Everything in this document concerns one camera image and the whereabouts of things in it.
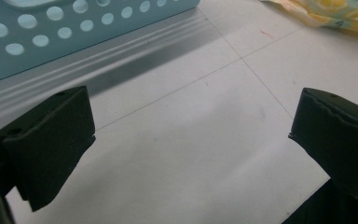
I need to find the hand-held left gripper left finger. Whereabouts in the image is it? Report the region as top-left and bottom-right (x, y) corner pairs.
(0, 86), (96, 213)

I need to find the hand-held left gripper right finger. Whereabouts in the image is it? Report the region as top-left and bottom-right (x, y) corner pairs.
(288, 87), (358, 203)

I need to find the light blue perforated plastic basket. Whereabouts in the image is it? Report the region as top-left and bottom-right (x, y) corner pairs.
(0, 0), (201, 88)

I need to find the yellow fruit print cloth bag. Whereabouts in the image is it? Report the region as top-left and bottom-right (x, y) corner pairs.
(260, 0), (358, 35)

